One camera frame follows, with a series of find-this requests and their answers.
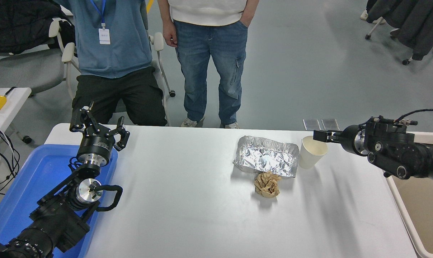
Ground white paper cup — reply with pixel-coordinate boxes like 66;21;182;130
299;136;329;169

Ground blue plastic tray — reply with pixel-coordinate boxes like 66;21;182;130
0;144;119;258

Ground large pale bin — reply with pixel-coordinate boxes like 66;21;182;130
385;132;433;258

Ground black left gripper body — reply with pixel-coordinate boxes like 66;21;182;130
76;125;116;158

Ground seated person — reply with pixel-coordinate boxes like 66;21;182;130
53;0;168;126

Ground clear floor plate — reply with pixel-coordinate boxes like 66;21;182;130
303;119;321;132
321;119;340;131

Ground white badge on blue lanyard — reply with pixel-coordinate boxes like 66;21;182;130
90;0;111;45

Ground white-legged wheeled chair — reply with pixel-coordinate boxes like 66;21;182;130
365;16;433;66

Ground standing person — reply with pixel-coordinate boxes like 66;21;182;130
157;0;260;129

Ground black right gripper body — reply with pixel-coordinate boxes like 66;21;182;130
339;125;361;155

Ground crumpled tan paper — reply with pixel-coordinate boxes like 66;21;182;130
254;171;282;199

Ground white-armed office chair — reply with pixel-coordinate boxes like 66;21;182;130
48;17;177;126

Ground standing person's right hand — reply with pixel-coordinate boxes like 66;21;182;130
162;20;178;48

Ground silver foil tray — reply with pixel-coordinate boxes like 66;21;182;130
233;135;300;178

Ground black cables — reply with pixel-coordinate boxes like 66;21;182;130
0;121;21;196

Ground small white side table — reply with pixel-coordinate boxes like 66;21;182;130
0;87;33;180

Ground grey office chair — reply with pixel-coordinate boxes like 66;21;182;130
0;19;68;144

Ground dark coat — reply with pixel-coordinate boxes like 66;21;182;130
366;0;433;61

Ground black jacket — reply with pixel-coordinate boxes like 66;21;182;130
0;0;76;65

